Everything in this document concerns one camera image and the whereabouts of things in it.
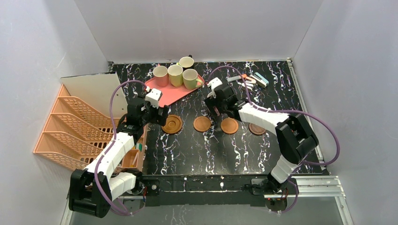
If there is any pink mug near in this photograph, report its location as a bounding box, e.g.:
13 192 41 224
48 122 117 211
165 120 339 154
153 66 169 87

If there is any orange file rack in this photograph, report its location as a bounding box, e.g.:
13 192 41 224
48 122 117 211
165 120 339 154
33 86 113 171

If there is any white board sheet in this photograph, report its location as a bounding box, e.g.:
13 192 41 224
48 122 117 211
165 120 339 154
61 72 121 117

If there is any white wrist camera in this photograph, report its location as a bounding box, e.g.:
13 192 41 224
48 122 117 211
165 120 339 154
145 88 162 108
207 77 222 98

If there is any brown grooved wooden coaster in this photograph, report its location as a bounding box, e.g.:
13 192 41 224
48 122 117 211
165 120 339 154
161 114 183 134

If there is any light wooden coaster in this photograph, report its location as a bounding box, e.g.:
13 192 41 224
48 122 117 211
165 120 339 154
221 118 239 135

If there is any orange desk organiser box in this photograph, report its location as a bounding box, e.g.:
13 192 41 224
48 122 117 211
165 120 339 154
121 125 148 171

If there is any dark brown wooden coaster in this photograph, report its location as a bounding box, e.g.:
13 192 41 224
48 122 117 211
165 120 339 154
249 123 266 135

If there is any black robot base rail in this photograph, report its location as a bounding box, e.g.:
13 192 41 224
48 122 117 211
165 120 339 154
67 173 346 218

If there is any yellow-green mug centre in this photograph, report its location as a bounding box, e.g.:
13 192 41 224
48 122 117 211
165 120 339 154
168 64 183 87

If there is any plain brown coaster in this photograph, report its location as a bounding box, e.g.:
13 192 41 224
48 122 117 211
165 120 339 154
193 116 212 132

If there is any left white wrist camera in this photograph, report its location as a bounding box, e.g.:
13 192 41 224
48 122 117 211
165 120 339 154
145 88 162 108

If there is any pink serving tray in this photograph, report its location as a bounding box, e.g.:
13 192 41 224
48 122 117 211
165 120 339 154
145 76 204 107

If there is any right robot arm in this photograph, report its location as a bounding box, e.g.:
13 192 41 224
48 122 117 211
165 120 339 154
204 83 319 192

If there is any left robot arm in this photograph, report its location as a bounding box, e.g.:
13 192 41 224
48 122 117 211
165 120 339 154
69 98 169 218

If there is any orange white marker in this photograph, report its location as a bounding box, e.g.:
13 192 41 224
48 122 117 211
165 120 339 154
227 74 247 82

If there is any green mug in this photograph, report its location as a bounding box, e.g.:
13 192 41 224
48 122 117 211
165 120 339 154
183 69 204 90

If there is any black mug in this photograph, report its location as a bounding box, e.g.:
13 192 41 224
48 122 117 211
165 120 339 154
178 55 195 70

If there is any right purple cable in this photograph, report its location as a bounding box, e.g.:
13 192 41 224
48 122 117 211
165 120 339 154
207 65 341 213

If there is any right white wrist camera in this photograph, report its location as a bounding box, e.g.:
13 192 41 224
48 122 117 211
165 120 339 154
207 77 222 98

